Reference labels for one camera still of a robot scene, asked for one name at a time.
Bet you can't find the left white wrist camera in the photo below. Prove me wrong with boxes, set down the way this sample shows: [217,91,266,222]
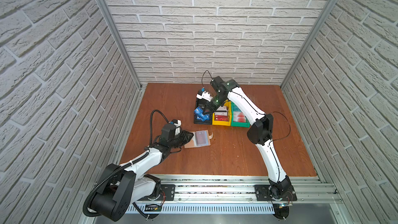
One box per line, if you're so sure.
[171,119,181,136]

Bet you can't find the cards in black bin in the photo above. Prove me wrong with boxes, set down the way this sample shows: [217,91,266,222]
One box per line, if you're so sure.
[194,106,210,121]

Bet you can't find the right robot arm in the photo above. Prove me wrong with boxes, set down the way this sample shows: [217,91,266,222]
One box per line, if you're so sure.
[203,76,292,200]

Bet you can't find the black storage bin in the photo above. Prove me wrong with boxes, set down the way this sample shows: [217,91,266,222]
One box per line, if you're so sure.
[193,98,212,125]

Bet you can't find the aluminium rail frame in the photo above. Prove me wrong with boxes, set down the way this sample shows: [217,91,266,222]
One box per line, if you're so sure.
[125,174,343,219]

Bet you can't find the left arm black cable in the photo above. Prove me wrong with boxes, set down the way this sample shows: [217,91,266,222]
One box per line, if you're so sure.
[149,109,170,146]

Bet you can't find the cards in green bin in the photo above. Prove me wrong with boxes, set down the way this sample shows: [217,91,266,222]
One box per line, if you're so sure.
[233,110,247,123]

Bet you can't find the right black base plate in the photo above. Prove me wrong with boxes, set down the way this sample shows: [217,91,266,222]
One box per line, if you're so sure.
[255,185,297,202]

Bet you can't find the yellow storage bin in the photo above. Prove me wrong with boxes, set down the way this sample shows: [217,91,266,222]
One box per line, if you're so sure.
[212,101,232,126]

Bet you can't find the cards in yellow bin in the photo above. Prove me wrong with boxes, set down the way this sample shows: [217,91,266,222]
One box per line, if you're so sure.
[214,105,229,122]

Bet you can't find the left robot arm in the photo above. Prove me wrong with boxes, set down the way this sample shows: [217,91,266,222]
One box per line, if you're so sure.
[83,121,194,222]

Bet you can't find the blue credit card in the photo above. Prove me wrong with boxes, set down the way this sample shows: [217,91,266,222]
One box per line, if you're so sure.
[194,106,207,121]

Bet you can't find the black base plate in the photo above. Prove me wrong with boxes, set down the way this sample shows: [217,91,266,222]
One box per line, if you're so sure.
[255,185,297,202]
[140,184,176,202]

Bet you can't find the red VIP credit card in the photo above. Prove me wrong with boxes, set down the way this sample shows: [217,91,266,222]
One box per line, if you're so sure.
[195,130,210,147]

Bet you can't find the tan leather card holder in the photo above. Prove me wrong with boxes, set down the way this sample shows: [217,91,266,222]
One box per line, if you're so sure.
[184,130,214,149]

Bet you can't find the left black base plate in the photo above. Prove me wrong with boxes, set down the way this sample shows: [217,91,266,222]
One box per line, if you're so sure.
[140,184,176,202]

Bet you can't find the green storage bin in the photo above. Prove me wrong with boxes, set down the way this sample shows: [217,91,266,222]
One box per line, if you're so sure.
[231,102,250,128]

